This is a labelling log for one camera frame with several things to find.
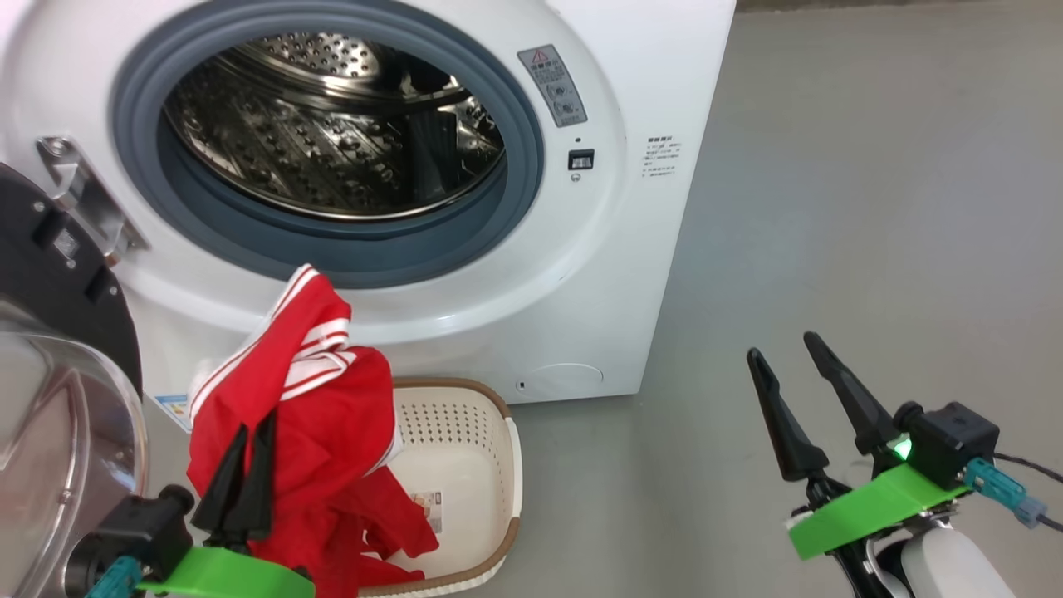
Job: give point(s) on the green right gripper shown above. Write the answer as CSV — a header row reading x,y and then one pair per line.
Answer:
x,y
864,511

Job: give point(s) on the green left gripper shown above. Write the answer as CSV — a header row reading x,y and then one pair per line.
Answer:
x,y
224,575

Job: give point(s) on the cream perforated laundry basket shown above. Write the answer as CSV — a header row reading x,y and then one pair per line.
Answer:
x,y
465,448

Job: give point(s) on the paper basket product label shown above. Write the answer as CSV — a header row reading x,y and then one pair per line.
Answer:
x,y
427,511

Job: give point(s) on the red white-striped shirt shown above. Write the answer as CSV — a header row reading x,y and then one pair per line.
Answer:
x,y
332,415

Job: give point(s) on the round white filter cover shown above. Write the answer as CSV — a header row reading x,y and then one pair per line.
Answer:
x,y
567,379

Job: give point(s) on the grey rubber door gasket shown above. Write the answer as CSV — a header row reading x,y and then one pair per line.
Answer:
x,y
332,249

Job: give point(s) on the blue energy label sticker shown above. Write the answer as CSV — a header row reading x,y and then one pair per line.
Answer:
x,y
174,411

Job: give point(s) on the silver door hinge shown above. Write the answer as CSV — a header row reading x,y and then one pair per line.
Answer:
x,y
91,199

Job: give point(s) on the stainless steel washing machine drum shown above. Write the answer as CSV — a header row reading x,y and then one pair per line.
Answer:
x,y
332,141

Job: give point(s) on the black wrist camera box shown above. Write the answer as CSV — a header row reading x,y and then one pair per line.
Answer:
x,y
955,440
137,527

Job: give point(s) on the small printed text sticker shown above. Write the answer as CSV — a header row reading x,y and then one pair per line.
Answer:
x,y
662,158

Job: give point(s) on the black door lock slot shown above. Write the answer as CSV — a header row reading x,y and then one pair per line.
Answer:
x,y
581,159

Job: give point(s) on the grey washing machine door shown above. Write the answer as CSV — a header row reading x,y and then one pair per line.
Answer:
x,y
50,465

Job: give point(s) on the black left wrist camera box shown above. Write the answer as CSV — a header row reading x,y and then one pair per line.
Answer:
x,y
137,527

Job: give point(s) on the grey warning label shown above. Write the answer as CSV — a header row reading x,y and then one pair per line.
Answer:
x,y
552,85

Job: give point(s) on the white front-load washing machine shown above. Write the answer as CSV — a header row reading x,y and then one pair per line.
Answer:
x,y
598,274

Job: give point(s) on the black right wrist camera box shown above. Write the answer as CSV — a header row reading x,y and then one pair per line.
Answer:
x,y
955,440

